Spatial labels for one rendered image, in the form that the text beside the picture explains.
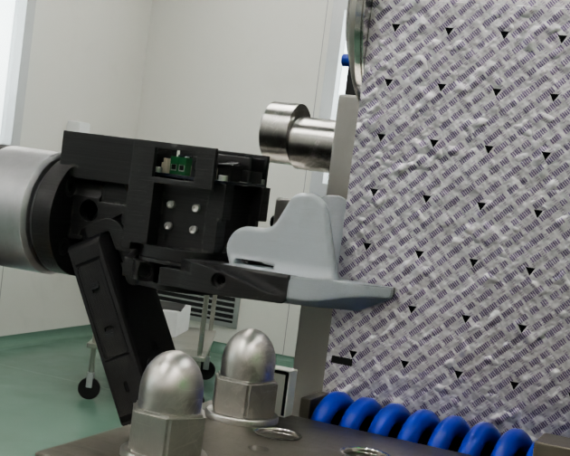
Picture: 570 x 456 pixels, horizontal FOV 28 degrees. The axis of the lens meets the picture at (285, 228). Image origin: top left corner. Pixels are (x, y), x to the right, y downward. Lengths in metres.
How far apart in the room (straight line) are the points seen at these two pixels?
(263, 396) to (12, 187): 0.21
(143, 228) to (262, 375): 0.12
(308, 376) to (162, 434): 0.26
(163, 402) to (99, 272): 0.21
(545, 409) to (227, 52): 6.41
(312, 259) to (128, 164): 0.13
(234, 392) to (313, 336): 0.16
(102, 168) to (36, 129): 5.68
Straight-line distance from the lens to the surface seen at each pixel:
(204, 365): 6.01
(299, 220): 0.60
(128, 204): 0.64
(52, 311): 6.70
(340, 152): 0.70
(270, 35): 6.84
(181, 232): 0.63
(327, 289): 0.60
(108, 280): 0.66
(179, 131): 7.05
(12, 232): 0.68
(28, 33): 6.22
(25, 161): 0.69
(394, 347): 0.61
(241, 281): 0.60
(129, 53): 7.07
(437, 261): 0.60
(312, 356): 0.71
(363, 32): 0.61
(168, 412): 0.47
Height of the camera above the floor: 1.16
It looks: 3 degrees down
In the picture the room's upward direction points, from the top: 7 degrees clockwise
